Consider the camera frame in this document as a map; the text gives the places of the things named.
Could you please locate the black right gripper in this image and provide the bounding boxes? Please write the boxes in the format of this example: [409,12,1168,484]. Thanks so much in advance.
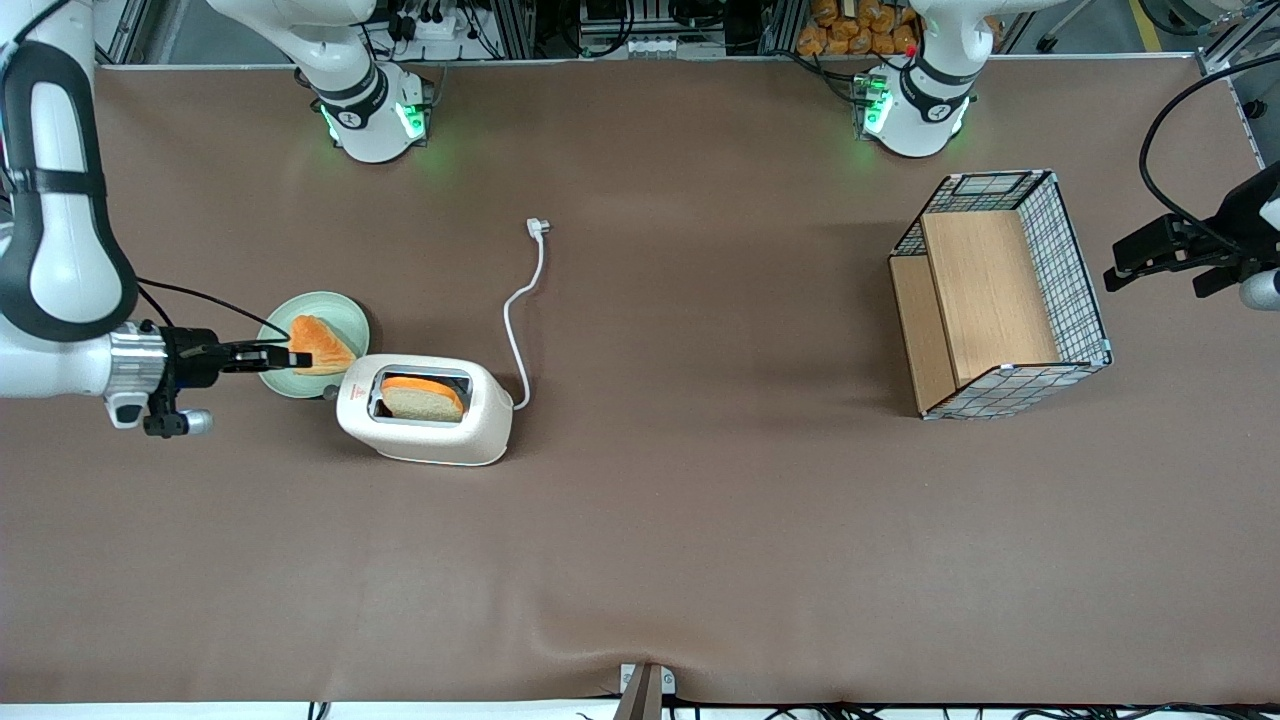
[160,326,313,394]

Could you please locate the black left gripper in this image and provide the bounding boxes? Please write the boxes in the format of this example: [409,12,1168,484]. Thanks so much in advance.
[1104,160,1280,293]

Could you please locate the white two-slot toaster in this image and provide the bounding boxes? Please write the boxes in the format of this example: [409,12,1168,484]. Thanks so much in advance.
[322,353,514,468]

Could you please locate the triangular orange bread piece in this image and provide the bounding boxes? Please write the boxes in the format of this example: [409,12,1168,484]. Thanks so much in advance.
[288,315,358,377]

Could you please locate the pale green round plate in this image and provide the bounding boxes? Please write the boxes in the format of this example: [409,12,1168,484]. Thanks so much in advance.
[254,291,371,400]

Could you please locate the toast slice with orange crust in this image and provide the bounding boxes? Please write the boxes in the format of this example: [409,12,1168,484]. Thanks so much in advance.
[380,375,466,423]

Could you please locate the wooden stepped shelf insert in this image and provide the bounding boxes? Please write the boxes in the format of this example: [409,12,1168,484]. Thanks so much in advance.
[890,210,1061,413]

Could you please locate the aluminium corner profile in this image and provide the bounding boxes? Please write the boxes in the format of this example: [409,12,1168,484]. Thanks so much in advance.
[1195,0,1280,166]

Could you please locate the white power strip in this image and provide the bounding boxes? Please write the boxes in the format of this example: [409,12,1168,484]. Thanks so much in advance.
[395,0,471,41]

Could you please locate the orange bread props pile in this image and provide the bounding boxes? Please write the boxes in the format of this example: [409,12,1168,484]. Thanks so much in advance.
[795,0,921,58]

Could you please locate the aluminium equipment rack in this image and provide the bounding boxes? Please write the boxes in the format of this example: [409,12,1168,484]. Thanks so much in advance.
[480,0,801,59]

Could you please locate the brown table cover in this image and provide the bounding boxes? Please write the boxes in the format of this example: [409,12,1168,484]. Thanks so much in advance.
[0,55,1280,706]

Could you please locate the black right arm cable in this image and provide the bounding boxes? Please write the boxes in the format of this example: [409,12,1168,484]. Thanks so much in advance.
[135,278,293,346]

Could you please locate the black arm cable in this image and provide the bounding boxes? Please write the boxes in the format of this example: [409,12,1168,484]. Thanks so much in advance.
[135,278,293,346]
[1140,55,1280,251]

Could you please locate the wire mesh basket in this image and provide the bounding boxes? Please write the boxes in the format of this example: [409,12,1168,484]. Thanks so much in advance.
[888,170,1114,421]

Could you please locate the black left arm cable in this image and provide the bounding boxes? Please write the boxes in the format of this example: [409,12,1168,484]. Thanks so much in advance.
[1140,55,1280,251]

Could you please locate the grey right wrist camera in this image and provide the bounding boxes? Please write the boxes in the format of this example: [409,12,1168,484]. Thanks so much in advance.
[143,395,213,438]

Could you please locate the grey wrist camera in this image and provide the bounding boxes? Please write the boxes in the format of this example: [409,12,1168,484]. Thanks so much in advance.
[1193,263,1280,311]
[143,395,213,438]

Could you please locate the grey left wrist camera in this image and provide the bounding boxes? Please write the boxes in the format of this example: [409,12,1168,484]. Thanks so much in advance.
[1193,263,1280,311]

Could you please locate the white toaster power cord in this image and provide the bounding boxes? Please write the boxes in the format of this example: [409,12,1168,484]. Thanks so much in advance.
[503,218,553,411]

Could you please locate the aluminium frame strut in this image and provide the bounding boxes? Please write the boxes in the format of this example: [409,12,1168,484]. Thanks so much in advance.
[95,0,191,66]

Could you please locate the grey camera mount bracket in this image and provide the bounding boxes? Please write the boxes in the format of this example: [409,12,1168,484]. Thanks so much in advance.
[618,662,678,720]

